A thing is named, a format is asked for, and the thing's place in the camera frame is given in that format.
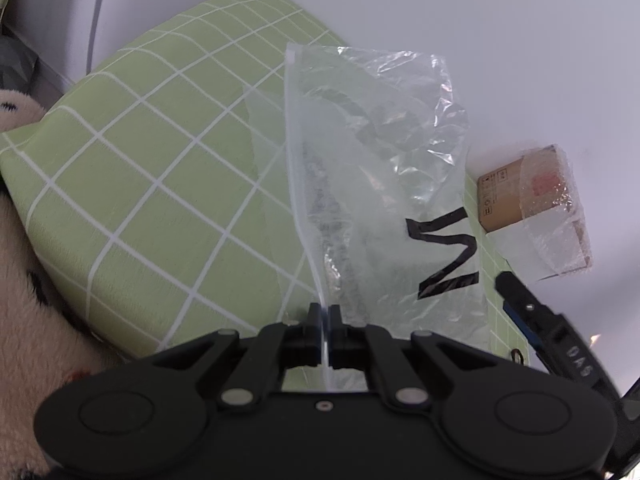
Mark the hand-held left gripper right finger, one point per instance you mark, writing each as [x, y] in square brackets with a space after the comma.
[336, 332]

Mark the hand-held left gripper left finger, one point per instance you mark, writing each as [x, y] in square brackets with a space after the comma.
[316, 330]

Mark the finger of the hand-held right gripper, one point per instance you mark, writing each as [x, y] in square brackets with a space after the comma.
[525, 305]

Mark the black rubber band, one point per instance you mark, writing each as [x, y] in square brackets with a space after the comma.
[516, 355]

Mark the clear plastic shopping bag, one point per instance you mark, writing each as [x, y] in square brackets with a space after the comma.
[375, 185]

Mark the grey plastic bag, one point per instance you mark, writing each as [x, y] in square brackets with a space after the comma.
[15, 62]

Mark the bubble-wrapped cardboard box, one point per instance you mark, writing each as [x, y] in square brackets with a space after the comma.
[505, 200]

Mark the green checked tablecloth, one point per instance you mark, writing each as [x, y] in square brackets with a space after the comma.
[150, 160]

